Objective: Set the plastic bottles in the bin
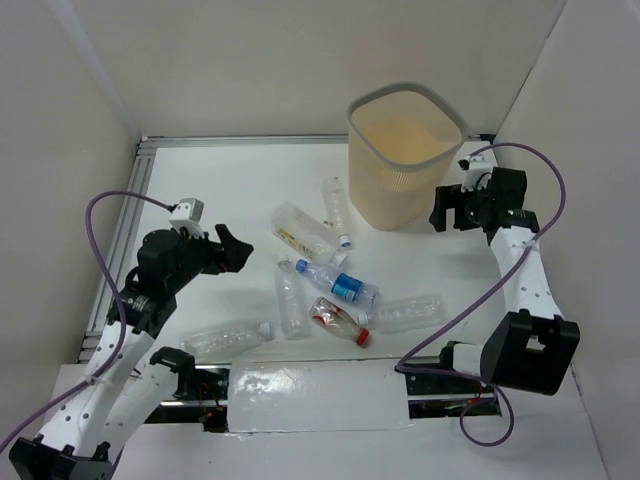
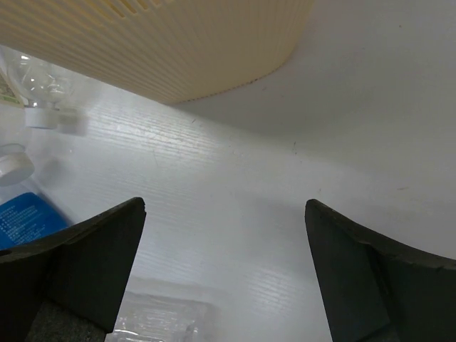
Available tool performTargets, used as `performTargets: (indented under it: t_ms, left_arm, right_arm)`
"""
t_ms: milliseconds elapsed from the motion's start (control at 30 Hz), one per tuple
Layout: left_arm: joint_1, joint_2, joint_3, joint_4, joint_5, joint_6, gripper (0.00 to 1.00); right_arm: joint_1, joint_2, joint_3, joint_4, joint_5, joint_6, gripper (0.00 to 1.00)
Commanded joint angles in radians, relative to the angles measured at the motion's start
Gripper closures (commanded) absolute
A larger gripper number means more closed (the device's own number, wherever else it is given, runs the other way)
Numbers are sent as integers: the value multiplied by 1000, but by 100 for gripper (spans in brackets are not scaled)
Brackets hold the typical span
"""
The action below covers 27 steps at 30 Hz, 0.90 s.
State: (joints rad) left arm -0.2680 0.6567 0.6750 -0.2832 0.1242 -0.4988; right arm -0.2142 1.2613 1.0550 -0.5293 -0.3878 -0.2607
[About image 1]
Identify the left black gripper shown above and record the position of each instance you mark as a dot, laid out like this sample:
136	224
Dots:
215	255

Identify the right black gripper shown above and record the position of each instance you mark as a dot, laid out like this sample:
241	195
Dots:
445	199

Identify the clear upright-lying bottle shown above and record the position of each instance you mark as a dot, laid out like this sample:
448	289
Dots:
294	321

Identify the clear bottle blue label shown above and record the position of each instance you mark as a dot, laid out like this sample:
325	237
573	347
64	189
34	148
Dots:
333	280

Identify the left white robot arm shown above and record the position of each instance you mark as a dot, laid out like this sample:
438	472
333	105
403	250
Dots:
127	378

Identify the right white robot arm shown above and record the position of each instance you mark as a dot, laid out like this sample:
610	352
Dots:
532	346

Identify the beige plastic waste bin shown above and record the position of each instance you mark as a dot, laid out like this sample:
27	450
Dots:
402	139

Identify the square bottle orange label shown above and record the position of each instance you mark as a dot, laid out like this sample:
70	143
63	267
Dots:
306	235

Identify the clear bottle red cap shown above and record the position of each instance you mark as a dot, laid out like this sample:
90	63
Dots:
337	322

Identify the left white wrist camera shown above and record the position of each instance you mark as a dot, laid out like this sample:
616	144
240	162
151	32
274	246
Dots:
185	218

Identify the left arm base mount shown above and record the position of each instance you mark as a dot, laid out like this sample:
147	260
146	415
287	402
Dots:
204	405

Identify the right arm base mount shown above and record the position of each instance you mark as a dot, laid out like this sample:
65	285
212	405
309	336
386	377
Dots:
438	396

